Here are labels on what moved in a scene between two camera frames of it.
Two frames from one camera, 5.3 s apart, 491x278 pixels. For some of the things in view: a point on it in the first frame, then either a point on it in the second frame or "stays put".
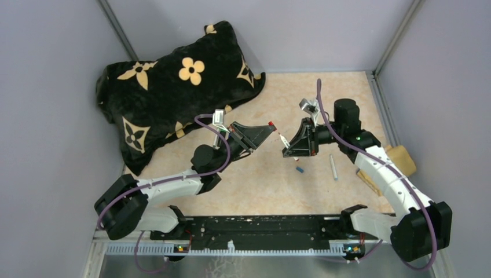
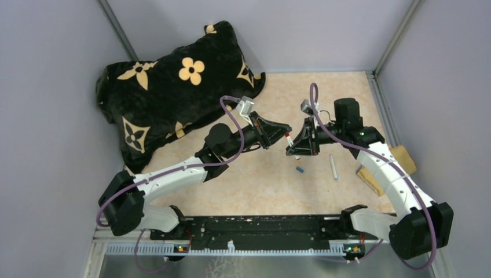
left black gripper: [239, 136] → [259, 130]
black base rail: [257, 228] stays put
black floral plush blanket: [147, 102] stays put
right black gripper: [306, 142] stays put
